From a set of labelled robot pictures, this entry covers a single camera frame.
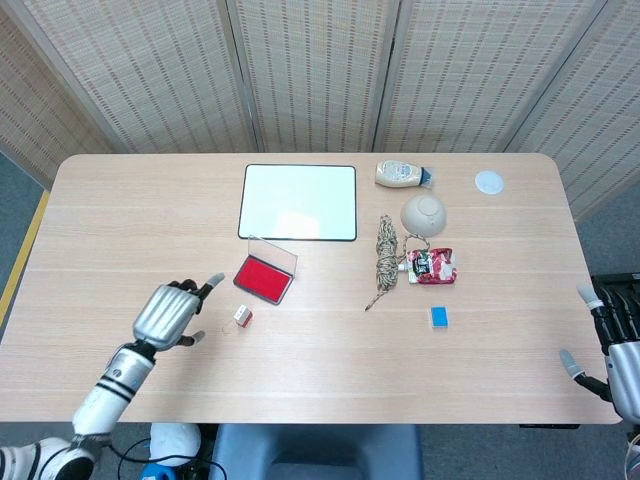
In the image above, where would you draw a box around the blue grey robot torso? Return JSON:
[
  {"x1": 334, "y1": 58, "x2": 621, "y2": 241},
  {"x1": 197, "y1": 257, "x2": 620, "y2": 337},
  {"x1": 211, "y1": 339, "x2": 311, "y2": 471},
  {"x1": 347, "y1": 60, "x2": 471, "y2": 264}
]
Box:
[{"x1": 209, "y1": 423, "x2": 424, "y2": 480}]

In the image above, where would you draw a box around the white board black frame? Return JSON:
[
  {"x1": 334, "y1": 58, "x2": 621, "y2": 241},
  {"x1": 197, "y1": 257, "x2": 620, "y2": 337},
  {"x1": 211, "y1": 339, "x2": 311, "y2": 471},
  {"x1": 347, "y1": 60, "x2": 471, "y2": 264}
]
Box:
[{"x1": 237, "y1": 163, "x2": 359, "y2": 243}]

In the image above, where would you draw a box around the braided beige rope bundle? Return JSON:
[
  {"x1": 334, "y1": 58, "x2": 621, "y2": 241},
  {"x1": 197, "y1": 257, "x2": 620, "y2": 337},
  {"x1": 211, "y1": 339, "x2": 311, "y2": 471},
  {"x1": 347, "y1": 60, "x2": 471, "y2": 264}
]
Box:
[{"x1": 364, "y1": 214, "x2": 431, "y2": 314}]

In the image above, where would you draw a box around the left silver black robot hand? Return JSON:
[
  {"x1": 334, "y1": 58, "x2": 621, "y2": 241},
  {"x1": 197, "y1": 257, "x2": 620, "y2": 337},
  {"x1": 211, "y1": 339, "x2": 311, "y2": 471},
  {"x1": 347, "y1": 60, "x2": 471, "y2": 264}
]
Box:
[{"x1": 132, "y1": 272, "x2": 226, "y2": 351}]

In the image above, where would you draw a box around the woven folding screen panel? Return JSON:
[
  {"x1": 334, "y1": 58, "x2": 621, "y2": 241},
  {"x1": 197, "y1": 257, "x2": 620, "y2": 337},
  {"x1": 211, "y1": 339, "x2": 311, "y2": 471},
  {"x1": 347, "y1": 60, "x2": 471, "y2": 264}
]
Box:
[
  {"x1": 504, "y1": 0, "x2": 640, "y2": 221},
  {"x1": 224, "y1": 0, "x2": 401, "y2": 154},
  {"x1": 9, "y1": 0, "x2": 264, "y2": 154},
  {"x1": 0, "y1": 4, "x2": 116, "y2": 189},
  {"x1": 372, "y1": 0, "x2": 629, "y2": 154}
]

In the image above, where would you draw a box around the red ink pad clear lid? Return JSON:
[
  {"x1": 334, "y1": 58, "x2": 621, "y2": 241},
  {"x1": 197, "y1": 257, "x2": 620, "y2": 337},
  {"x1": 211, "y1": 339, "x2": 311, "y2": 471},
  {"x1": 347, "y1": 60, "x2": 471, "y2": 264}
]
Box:
[{"x1": 233, "y1": 234, "x2": 299, "y2": 305}]

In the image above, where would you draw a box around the white robot shoulder housing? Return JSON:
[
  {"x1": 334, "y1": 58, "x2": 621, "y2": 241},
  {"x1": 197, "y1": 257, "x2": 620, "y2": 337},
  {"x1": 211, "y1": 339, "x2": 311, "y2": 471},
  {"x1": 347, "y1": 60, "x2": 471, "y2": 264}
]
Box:
[{"x1": 149, "y1": 423, "x2": 202, "y2": 467}]

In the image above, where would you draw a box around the red drink pouch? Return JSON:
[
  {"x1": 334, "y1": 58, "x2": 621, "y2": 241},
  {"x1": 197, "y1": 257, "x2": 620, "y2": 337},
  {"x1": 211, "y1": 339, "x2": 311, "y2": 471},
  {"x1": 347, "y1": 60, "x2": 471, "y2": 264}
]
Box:
[{"x1": 398, "y1": 247, "x2": 458, "y2": 286}]

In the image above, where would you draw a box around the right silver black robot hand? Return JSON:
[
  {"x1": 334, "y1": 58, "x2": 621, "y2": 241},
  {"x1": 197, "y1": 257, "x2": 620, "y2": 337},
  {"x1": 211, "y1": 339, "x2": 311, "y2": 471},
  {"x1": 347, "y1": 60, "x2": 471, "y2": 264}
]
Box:
[{"x1": 558, "y1": 282, "x2": 640, "y2": 426}]

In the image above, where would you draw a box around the upturned beige bowl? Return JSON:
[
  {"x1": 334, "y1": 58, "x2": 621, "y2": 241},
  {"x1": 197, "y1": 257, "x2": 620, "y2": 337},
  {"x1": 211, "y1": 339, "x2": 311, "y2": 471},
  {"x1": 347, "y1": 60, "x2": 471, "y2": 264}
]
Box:
[{"x1": 400, "y1": 194, "x2": 448, "y2": 237}]

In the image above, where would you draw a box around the mayonnaise squeeze bottle blue cap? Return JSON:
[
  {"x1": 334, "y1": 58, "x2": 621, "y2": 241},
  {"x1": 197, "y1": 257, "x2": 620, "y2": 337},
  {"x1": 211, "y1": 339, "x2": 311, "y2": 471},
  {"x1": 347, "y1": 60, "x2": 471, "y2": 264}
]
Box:
[{"x1": 374, "y1": 158, "x2": 435, "y2": 190}]

